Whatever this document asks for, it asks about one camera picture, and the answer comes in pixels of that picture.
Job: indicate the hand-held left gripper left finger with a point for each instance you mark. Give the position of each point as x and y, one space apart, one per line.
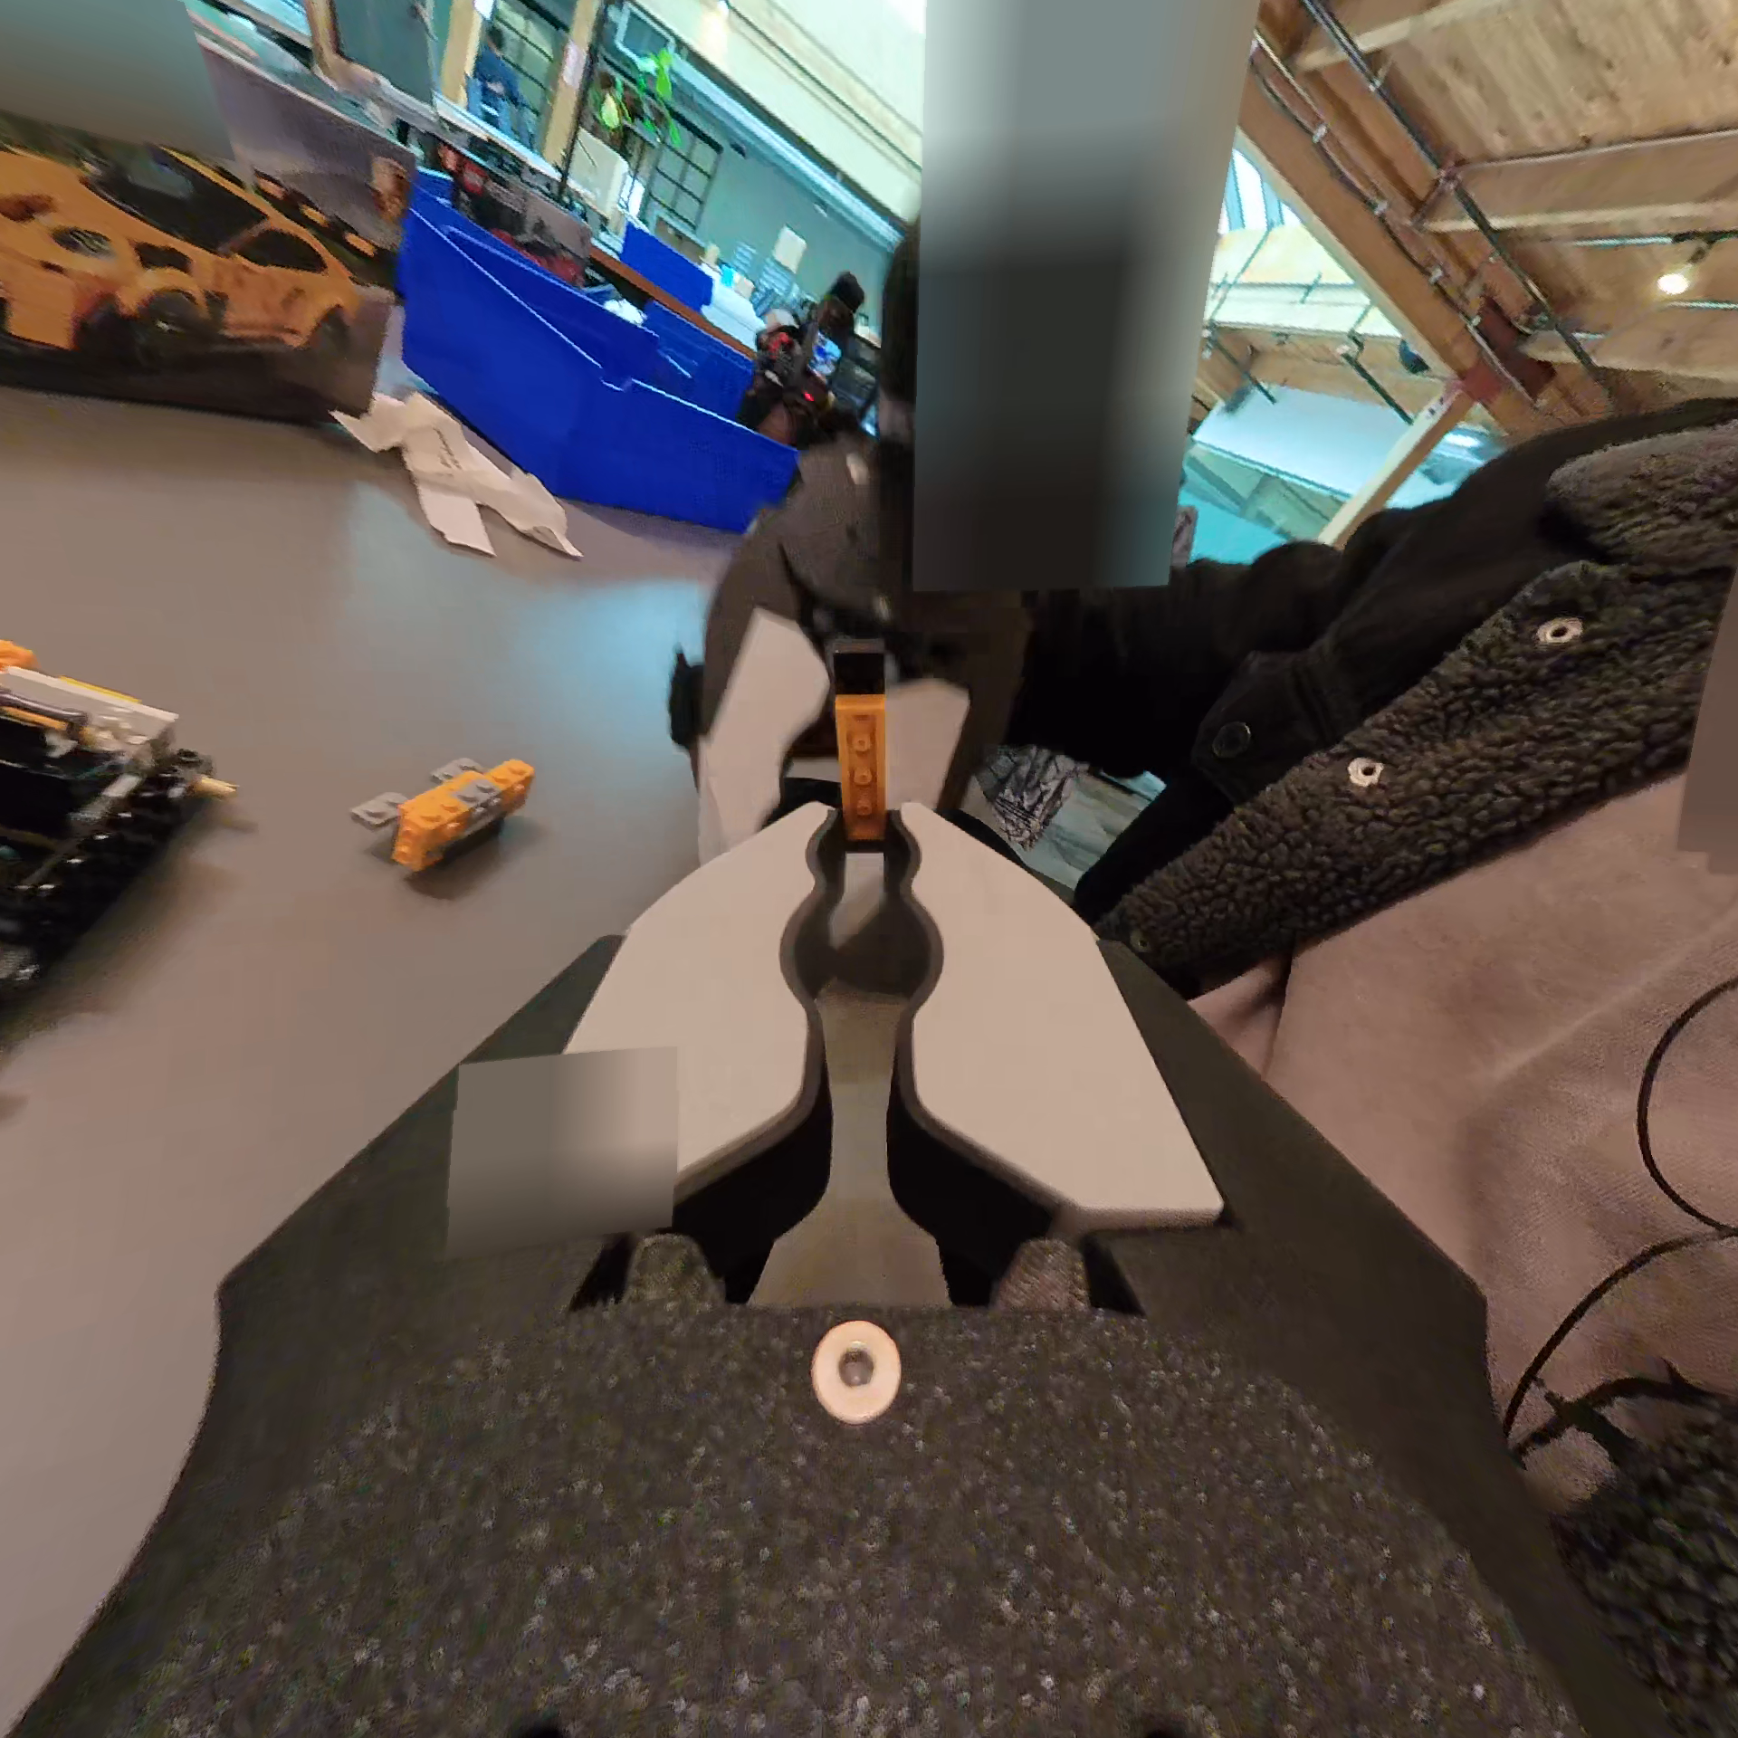
705 991

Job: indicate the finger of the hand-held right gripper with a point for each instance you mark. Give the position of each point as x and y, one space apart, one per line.
930 747
754 734

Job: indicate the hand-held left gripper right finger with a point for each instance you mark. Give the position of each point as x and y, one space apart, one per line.
1059 1073

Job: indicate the narrow orange toy plate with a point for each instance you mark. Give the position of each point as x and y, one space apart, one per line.
859 760

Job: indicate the small black toy brick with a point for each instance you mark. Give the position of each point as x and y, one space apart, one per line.
859 674

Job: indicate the orange grey brick assembly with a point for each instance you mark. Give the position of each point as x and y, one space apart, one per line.
435 822

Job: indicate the black red toy car chassis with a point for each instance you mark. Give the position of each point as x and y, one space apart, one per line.
81 815

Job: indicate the person's right forearm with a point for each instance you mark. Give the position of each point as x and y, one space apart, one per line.
1126 680

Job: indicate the black red equipment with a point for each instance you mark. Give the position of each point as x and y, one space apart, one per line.
801 367

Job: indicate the blue plastic bin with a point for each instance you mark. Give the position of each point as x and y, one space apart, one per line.
664 265
570 382

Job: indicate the crumpled white paper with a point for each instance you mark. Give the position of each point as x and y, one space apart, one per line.
461 474

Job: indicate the black toy set box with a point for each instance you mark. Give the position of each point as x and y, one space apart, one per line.
135 271

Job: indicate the ceiling lamp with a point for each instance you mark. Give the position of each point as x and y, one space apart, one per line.
1673 283

